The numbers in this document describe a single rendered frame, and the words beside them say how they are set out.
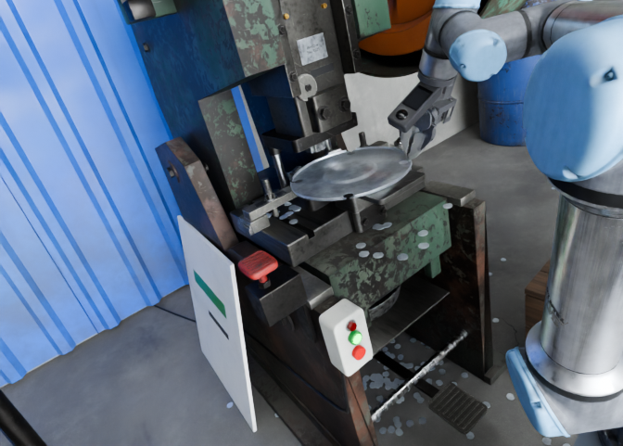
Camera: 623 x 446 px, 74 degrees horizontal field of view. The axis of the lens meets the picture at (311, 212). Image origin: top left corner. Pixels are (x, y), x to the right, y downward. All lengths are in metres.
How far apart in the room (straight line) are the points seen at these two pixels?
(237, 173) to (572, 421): 0.90
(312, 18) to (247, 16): 0.18
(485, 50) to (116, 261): 1.83
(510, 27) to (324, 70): 0.40
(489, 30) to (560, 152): 0.39
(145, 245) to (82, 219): 0.30
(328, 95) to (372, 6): 0.22
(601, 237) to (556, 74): 0.16
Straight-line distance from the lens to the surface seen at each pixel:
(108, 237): 2.11
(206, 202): 1.21
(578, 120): 0.37
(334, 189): 0.92
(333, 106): 0.95
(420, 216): 1.03
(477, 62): 0.73
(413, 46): 1.20
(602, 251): 0.47
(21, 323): 2.21
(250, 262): 0.78
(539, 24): 0.78
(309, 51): 0.95
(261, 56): 0.84
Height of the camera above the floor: 1.15
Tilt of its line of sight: 26 degrees down
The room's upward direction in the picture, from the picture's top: 15 degrees counter-clockwise
